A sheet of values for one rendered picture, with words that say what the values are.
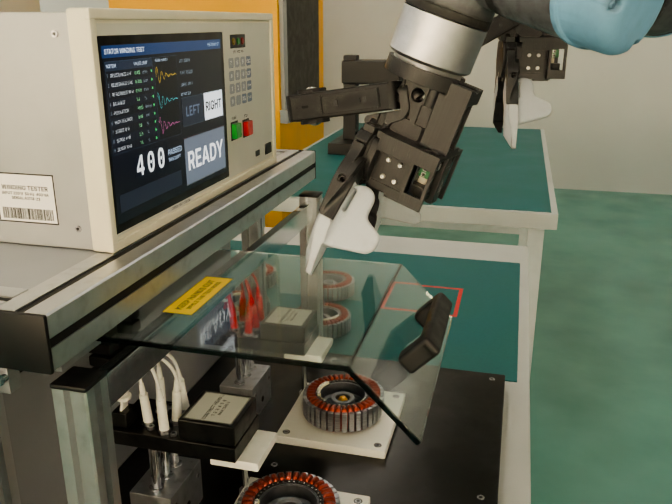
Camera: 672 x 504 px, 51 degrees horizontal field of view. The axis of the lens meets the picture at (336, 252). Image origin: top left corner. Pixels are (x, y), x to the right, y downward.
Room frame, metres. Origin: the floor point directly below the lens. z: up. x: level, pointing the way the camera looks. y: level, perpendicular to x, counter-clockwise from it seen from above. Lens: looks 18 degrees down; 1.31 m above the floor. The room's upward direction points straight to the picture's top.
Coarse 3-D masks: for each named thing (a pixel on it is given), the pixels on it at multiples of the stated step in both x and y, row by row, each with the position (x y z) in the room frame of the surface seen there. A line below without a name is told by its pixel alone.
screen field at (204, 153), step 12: (204, 132) 0.78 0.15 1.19; (216, 132) 0.81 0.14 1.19; (192, 144) 0.75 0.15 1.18; (204, 144) 0.78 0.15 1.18; (216, 144) 0.81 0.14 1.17; (192, 156) 0.74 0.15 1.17; (204, 156) 0.77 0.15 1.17; (216, 156) 0.80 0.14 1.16; (192, 168) 0.74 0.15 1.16; (204, 168) 0.77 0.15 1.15; (216, 168) 0.80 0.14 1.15; (192, 180) 0.74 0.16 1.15
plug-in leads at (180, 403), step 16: (160, 368) 0.68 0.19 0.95; (176, 368) 0.68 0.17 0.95; (160, 384) 0.68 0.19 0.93; (176, 384) 0.66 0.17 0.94; (144, 400) 0.65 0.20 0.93; (160, 400) 0.63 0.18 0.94; (176, 400) 0.66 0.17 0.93; (112, 416) 0.65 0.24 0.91; (128, 416) 0.65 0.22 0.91; (144, 416) 0.65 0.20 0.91; (160, 416) 0.63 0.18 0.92; (176, 416) 0.65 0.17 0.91; (160, 432) 0.63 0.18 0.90
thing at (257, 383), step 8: (256, 368) 0.92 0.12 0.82; (264, 368) 0.92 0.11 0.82; (232, 376) 0.90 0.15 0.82; (248, 376) 0.90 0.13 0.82; (256, 376) 0.90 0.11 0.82; (264, 376) 0.91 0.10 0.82; (224, 384) 0.87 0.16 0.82; (232, 384) 0.87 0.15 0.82; (240, 384) 0.87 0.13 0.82; (248, 384) 0.87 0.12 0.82; (256, 384) 0.88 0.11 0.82; (264, 384) 0.90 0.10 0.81; (224, 392) 0.87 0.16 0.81; (232, 392) 0.87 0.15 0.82; (240, 392) 0.86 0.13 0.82; (248, 392) 0.86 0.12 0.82; (256, 392) 0.87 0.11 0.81; (264, 392) 0.90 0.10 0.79; (256, 400) 0.87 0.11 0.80; (264, 400) 0.90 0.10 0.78; (256, 408) 0.87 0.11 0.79
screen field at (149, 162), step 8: (144, 152) 0.65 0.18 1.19; (152, 152) 0.66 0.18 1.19; (160, 152) 0.68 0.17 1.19; (136, 160) 0.63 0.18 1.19; (144, 160) 0.65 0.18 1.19; (152, 160) 0.66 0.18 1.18; (160, 160) 0.68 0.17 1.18; (136, 168) 0.63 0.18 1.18; (144, 168) 0.65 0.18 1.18; (152, 168) 0.66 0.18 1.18; (160, 168) 0.68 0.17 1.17; (136, 176) 0.63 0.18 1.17; (144, 176) 0.65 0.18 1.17
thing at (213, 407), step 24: (192, 408) 0.65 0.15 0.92; (216, 408) 0.65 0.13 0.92; (240, 408) 0.65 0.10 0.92; (120, 432) 0.64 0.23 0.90; (144, 432) 0.64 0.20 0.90; (192, 432) 0.62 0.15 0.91; (216, 432) 0.62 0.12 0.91; (240, 432) 0.63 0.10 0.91; (264, 432) 0.66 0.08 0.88; (168, 456) 0.67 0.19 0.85; (216, 456) 0.61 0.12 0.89; (240, 456) 0.62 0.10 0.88; (264, 456) 0.63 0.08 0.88
